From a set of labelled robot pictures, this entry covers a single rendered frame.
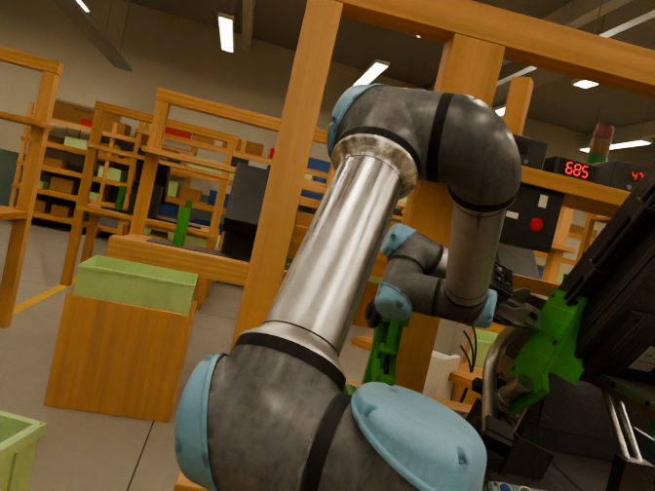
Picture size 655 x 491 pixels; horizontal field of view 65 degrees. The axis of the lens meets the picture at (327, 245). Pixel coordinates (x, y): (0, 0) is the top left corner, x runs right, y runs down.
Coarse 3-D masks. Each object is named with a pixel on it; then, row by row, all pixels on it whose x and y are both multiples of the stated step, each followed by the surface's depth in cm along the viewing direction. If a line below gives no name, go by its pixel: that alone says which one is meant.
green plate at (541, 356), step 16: (560, 304) 105; (576, 304) 100; (544, 320) 107; (560, 320) 102; (576, 320) 99; (528, 336) 110; (544, 336) 104; (560, 336) 99; (576, 336) 100; (528, 352) 107; (544, 352) 102; (560, 352) 100; (512, 368) 110; (528, 368) 104; (544, 368) 99; (560, 368) 101; (576, 368) 101
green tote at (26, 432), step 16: (0, 416) 68; (16, 416) 68; (0, 432) 68; (16, 432) 68; (32, 432) 65; (0, 448) 60; (16, 448) 63; (32, 448) 67; (0, 464) 61; (16, 464) 63; (0, 480) 62; (16, 480) 65
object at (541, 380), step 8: (536, 376) 100; (544, 376) 99; (536, 384) 99; (544, 384) 97; (536, 392) 98; (544, 392) 97; (520, 400) 101; (528, 400) 99; (536, 400) 99; (512, 408) 102; (520, 408) 101
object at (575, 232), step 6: (570, 228) 869; (576, 228) 872; (582, 228) 875; (570, 234) 860; (576, 234) 867; (582, 234) 876; (594, 234) 883; (594, 240) 868; (534, 252) 851; (540, 252) 858; (546, 252) 867; (546, 258) 856; (564, 258) 867; (570, 264) 865; (540, 270) 867; (540, 276) 868; (558, 276) 871; (564, 276) 878; (558, 282) 872
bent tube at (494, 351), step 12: (540, 312) 110; (528, 324) 107; (540, 324) 107; (504, 336) 113; (516, 336) 113; (492, 348) 115; (504, 348) 114; (492, 360) 114; (492, 372) 112; (492, 384) 109; (492, 396) 107; (492, 408) 105
